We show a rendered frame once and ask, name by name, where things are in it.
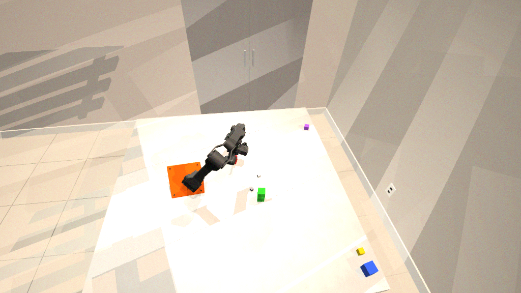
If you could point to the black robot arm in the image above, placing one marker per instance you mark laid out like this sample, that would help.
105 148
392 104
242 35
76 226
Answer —
215 160

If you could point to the small yellow block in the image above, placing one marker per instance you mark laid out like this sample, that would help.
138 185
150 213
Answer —
360 251

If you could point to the blue block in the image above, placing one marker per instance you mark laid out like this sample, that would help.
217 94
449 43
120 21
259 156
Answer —
369 268

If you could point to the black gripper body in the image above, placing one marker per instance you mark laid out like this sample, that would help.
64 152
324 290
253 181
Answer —
233 159

